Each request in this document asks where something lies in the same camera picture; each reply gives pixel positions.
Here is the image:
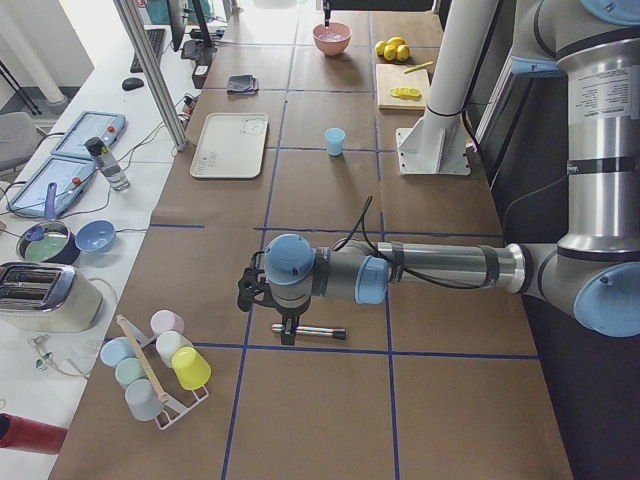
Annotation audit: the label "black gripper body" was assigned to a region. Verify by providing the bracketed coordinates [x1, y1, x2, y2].
[274, 295, 311, 323]

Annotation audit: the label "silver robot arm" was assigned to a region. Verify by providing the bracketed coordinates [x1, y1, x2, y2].
[244, 1, 639, 345]

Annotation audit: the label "pink bowl of ice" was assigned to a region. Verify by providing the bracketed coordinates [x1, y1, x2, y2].
[312, 22, 352, 56]

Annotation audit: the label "yellow cup on rack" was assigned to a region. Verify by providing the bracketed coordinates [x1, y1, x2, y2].
[171, 346, 212, 391]

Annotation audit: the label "white cup on rack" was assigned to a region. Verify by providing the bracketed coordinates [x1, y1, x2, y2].
[155, 330, 193, 369]

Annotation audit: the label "pink cup on rack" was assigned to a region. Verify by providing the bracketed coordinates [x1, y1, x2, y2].
[150, 309, 185, 337]

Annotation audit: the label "light blue plastic cup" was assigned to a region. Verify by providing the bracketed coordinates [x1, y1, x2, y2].
[324, 127, 346, 156]

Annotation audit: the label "white cup rack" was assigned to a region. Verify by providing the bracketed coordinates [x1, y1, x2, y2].
[116, 314, 210, 430]

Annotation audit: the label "grey cup on rack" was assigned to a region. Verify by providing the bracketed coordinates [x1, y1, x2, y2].
[125, 378, 163, 421]

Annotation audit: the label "green cup on rack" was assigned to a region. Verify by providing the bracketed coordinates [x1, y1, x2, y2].
[114, 358, 147, 390]

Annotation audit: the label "blue cup on rack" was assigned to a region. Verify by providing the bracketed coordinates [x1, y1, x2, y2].
[99, 336, 135, 368]

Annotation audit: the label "steel muddler black tip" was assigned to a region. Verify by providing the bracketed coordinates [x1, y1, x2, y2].
[296, 325, 347, 340]

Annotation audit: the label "yellow lemon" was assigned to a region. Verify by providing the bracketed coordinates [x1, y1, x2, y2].
[375, 40, 387, 56]
[386, 36, 406, 48]
[395, 44, 411, 62]
[383, 45, 397, 61]

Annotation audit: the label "wooden cutting board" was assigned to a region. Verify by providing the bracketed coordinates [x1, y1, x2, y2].
[375, 64, 430, 110]

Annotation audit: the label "lemon slices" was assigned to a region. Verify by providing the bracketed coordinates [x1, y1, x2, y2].
[389, 87, 422, 100]

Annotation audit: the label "yellow plastic knife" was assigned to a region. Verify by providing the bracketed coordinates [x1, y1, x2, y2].
[403, 61, 434, 75]

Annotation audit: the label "grey folded cloth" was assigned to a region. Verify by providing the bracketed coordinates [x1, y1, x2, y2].
[226, 74, 259, 95]

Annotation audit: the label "black monitor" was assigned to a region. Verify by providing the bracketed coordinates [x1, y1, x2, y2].
[166, 0, 216, 65]

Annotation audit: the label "cream bear tray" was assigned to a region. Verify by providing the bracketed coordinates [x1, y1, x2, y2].
[190, 112, 269, 179]

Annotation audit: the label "black keyboard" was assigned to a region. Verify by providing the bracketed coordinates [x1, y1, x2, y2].
[129, 27, 168, 72]

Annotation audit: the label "blue bowl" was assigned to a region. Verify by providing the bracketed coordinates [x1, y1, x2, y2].
[75, 220, 116, 253]

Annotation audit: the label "black computer mouse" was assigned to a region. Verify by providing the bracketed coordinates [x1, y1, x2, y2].
[121, 77, 145, 92]

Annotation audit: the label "clear water bottle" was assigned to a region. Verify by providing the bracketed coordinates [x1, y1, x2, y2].
[84, 137, 130, 191]

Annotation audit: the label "blue teach pendant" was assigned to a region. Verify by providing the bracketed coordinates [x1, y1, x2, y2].
[51, 111, 127, 159]
[8, 155, 97, 220]

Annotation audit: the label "silver toaster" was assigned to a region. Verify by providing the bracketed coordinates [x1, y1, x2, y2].
[1, 262, 102, 333]

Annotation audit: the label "red bottle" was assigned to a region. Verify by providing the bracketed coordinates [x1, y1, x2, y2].
[1, 413, 68, 455]

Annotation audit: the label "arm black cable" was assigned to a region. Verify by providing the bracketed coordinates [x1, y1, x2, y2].
[329, 195, 489, 291]

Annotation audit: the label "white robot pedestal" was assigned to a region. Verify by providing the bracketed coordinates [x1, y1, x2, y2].
[396, 0, 500, 176]

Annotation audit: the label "aluminium frame post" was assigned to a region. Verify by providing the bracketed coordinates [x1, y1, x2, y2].
[113, 0, 188, 152]

